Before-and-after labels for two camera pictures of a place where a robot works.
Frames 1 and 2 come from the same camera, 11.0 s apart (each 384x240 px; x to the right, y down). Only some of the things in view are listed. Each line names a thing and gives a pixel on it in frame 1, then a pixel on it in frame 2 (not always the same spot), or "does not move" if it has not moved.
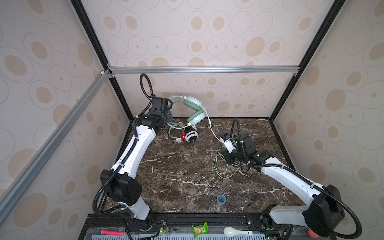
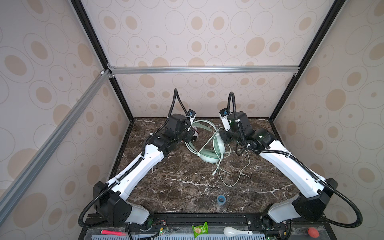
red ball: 312,234 does not move
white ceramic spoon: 230,232 does not move
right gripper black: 228,160 → 223,134
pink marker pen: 108,232 does not move
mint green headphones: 225,163 → 242,174
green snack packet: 200,230 does not move
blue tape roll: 221,199 does not move
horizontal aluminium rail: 232,69 does not move
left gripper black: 170,116 → 190,134
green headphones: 197,114 → 210,155
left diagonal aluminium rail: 11,194 does not move
